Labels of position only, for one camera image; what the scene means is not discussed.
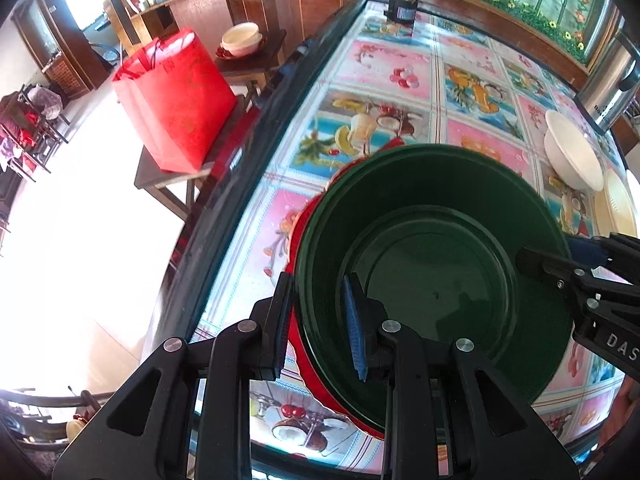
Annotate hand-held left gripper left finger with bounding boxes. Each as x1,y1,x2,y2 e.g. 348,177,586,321
52,272,296,480

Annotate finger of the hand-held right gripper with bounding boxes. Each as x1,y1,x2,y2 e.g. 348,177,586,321
515,246,640,311
570,232,640,283

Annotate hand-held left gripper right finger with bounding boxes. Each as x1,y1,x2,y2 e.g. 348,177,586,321
341,272,583,480

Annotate cream ribbed plastic bowl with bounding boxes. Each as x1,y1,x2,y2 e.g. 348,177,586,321
595,167,638,238

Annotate red glass plate with sticker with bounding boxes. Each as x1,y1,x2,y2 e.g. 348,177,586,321
287,170,387,442

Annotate dark green plastic bowl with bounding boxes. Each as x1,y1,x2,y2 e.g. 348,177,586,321
292,143,576,436

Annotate person's right forearm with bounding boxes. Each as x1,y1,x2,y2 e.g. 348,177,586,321
597,375,640,461

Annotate stainless steel thermos jug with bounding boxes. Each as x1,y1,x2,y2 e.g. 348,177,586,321
575,25,640,136

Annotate dark wooden stool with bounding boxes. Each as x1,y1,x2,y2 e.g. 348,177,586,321
134,95,261,222
215,30,288,92

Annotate cream plate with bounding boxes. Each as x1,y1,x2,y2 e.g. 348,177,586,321
65,417,87,445

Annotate red paper gift bag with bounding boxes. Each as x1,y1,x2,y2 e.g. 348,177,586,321
111,27,238,173

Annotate dark wooden chair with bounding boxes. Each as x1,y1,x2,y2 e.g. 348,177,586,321
0,386,116,463

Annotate small red saucer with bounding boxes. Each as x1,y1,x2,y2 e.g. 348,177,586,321
215,45,271,62

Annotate small black motor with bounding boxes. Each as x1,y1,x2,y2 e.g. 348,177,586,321
382,0,418,26

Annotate small cream bowl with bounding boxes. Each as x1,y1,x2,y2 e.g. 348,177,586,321
221,22,261,51

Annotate curved wooden counter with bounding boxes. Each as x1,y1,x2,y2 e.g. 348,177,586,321
100,0,281,61

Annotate dark chair with clothes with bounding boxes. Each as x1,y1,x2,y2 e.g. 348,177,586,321
0,85,71,181

